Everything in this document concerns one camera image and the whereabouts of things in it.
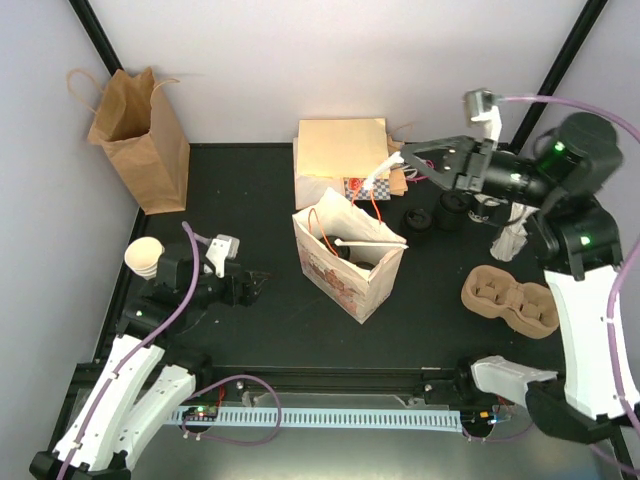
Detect white straw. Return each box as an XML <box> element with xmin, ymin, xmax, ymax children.
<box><xmin>362</xmin><ymin>151</ymin><xmax>404</xmax><ymax>191</ymax></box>
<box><xmin>334</xmin><ymin>238</ymin><xmax>408</xmax><ymax>249</ymax></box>

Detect lidded coffee cup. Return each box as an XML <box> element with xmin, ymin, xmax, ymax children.
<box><xmin>354</xmin><ymin>261</ymin><xmax>375</xmax><ymax>271</ymax></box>
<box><xmin>321</xmin><ymin>235</ymin><xmax>351</xmax><ymax>261</ymax></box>

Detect white printed paper bag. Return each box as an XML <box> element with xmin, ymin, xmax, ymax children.
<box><xmin>292</xmin><ymin>188</ymin><xmax>407</xmax><ymax>323</ymax></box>

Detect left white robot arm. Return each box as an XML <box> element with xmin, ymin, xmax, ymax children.
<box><xmin>29</xmin><ymin>235</ymin><xmax>269</xmax><ymax>479</ymax></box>

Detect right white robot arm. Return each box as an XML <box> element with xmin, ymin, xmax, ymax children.
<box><xmin>400</xmin><ymin>112</ymin><xmax>639</xmax><ymax>444</ymax></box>

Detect right paper cup stack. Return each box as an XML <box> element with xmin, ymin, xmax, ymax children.
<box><xmin>468</xmin><ymin>194</ymin><xmax>503</xmax><ymax>227</ymax></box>

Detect paper cup stack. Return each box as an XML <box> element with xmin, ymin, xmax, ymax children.
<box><xmin>124</xmin><ymin>237</ymin><xmax>165</xmax><ymax>280</ymax></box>
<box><xmin>468</xmin><ymin>194</ymin><xmax>503</xmax><ymax>227</ymax></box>

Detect black lid stack right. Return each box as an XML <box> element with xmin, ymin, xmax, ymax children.
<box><xmin>434</xmin><ymin>191</ymin><xmax>469</xmax><ymax>231</ymax></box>

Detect black lid stack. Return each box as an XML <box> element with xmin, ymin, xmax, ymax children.
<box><xmin>434</xmin><ymin>191</ymin><xmax>469</xmax><ymax>231</ymax></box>
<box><xmin>402</xmin><ymin>208</ymin><xmax>433</xmax><ymax>235</ymax></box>

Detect black lid stack left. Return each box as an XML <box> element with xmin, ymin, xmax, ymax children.
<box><xmin>402</xmin><ymin>208</ymin><xmax>433</xmax><ymax>235</ymax></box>

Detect cup of wrapped straws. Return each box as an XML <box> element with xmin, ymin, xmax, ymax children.
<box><xmin>490</xmin><ymin>202</ymin><xmax>537</xmax><ymax>262</ymax></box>

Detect flat white paper bag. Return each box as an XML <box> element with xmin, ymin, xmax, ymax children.
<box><xmin>292</xmin><ymin>138</ymin><xmax>345</xmax><ymax>210</ymax></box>

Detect left paper cup stack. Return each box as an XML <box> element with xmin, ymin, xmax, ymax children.
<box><xmin>124</xmin><ymin>237</ymin><xmax>165</xmax><ymax>280</ymax></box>

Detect flat tan paper bag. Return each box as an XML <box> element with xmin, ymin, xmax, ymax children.
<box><xmin>297</xmin><ymin>118</ymin><xmax>389</xmax><ymax>178</ymax></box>

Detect blue checkered paper bag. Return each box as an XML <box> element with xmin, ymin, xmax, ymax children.
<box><xmin>343</xmin><ymin>178</ymin><xmax>391</xmax><ymax>201</ymax></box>

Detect left circuit board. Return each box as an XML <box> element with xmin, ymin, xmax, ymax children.
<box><xmin>182</xmin><ymin>406</ymin><xmax>218</xmax><ymax>422</ymax></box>

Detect circuit board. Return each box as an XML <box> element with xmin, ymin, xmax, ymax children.
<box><xmin>460</xmin><ymin>410</ymin><xmax>513</xmax><ymax>427</ymax></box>
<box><xmin>182</xmin><ymin>406</ymin><xmax>218</xmax><ymax>422</ymax></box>

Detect stack of pulp carriers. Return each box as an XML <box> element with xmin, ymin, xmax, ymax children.
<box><xmin>461</xmin><ymin>265</ymin><xmax>559</xmax><ymax>339</ymax></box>

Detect standing brown paper bag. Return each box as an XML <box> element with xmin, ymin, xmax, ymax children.
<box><xmin>66</xmin><ymin>67</ymin><xmax>190</xmax><ymax>215</ymax></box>

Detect right circuit board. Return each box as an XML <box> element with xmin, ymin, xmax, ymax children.
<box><xmin>460</xmin><ymin>410</ymin><xmax>513</xmax><ymax>427</ymax></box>

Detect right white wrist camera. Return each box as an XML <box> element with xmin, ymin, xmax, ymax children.
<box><xmin>463</xmin><ymin>89</ymin><xmax>503</xmax><ymax>149</ymax></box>

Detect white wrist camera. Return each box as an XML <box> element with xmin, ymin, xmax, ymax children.
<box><xmin>205</xmin><ymin>234</ymin><xmax>240</xmax><ymax>278</ymax></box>
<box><xmin>463</xmin><ymin>89</ymin><xmax>503</xmax><ymax>149</ymax></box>

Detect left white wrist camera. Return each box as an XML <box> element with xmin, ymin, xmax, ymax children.
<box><xmin>205</xmin><ymin>234</ymin><xmax>240</xmax><ymax>278</ymax></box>

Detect flat brown handled bag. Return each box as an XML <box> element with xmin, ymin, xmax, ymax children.
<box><xmin>387</xmin><ymin>122</ymin><xmax>427</xmax><ymax>196</ymax></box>

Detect black front rail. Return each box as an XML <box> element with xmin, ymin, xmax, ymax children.
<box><xmin>74</xmin><ymin>363</ymin><xmax>476</xmax><ymax>399</ymax></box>

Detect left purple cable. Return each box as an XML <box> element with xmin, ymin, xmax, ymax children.
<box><xmin>54</xmin><ymin>222</ymin><xmax>201</xmax><ymax>480</ymax></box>

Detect purple cable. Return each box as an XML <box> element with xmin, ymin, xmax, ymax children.
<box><xmin>497</xmin><ymin>93</ymin><xmax>640</xmax><ymax>476</ymax></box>
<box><xmin>54</xmin><ymin>222</ymin><xmax>201</xmax><ymax>480</ymax></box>

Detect light blue cable duct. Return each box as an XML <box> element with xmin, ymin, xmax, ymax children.
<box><xmin>166</xmin><ymin>406</ymin><xmax>462</xmax><ymax>433</ymax></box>

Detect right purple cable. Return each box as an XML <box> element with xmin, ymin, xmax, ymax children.
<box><xmin>497</xmin><ymin>93</ymin><xmax>640</xmax><ymax>476</ymax></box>

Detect right black frame post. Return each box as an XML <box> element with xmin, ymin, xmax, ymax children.
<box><xmin>508</xmin><ymin>0</ymin><xmax>608</xmax><ymax>153</ymax></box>

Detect black frame post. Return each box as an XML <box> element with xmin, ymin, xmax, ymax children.
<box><xmin>69</xmin><ymin>0</ymin><xmax>123</xmax><ymax>76</ymax></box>
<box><xmin>508</xmin><ymin>0</ymin><xmax>608</xmax><ymax>153</ymax></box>

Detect left black frame post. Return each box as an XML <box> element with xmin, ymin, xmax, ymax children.
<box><xmin>69</xmin><ymin>0</ymin><xmax>123</xmax><ymax>76</ymax></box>

